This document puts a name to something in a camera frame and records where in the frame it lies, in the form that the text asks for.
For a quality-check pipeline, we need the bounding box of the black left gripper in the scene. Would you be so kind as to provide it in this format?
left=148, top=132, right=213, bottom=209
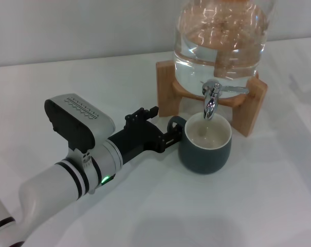
left=107, top=105, right=183, bottom=163

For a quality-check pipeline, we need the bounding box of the dark teal ceramic mug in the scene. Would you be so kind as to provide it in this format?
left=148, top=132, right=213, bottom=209
left=167, top=112, right=232, bottom=175

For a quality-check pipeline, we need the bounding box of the chrome faucet with lever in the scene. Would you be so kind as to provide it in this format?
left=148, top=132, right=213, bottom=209
left=200, top=79, right=249, bottom=120

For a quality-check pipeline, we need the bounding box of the wooden dispenser stand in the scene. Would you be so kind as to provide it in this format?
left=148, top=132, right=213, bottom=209
left=155, top=61, right=268, bottom=138

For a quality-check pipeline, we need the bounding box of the glass water dispenser jar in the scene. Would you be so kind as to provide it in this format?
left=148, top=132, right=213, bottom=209
left=172, top=0, right=269, bottom=100

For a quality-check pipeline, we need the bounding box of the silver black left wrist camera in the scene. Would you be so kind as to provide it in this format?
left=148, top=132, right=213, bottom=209
left=44, top=93, right=117, bottom=152

